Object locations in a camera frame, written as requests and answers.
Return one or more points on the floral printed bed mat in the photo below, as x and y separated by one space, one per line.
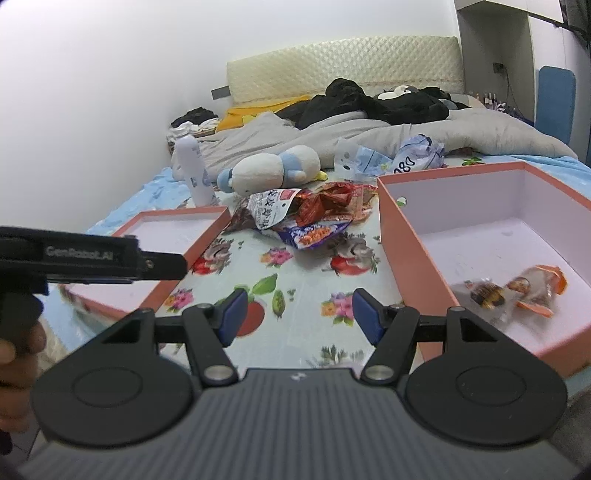
295 277

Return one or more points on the pile of folded clothes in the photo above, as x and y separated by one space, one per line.
194 120

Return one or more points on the black wall socket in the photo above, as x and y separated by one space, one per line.
499 67

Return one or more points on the grey wall switch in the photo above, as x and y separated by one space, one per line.
220 93

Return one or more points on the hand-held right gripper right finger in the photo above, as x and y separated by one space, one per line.
367 318

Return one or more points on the pink box lid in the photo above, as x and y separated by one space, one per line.
161 230

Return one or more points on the person's left hand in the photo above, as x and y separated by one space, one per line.
18 392

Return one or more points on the clear packet with dark snack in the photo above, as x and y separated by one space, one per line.
485 295

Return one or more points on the grey duvet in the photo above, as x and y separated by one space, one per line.
498 134

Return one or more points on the white wall cabinet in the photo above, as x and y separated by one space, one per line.
498 7

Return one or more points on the yellow pillow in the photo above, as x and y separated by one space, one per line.
240 117

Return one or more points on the group of small bottles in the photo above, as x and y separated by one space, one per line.
494 102

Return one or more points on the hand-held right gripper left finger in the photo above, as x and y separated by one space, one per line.
233 318

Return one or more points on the cream quilted headboard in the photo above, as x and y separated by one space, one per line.
346 64

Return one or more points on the blue and white plastic bag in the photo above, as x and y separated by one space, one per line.
418 154

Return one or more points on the deep pink cardboard box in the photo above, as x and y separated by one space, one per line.
508 221

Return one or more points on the white snack packet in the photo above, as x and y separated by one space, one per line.
272 205

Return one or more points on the blue chair back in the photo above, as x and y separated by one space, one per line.
556 106

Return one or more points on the black jacket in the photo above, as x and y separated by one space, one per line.
351 104

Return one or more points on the white spray bottle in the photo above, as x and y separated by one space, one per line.
190 161

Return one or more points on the black and white plush toy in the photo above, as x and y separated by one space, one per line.
392 93

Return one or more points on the white and blue plush toy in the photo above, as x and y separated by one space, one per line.
268 168

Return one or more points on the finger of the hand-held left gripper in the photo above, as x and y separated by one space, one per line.
161 266

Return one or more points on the purple snack packet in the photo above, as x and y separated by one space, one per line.
314 235

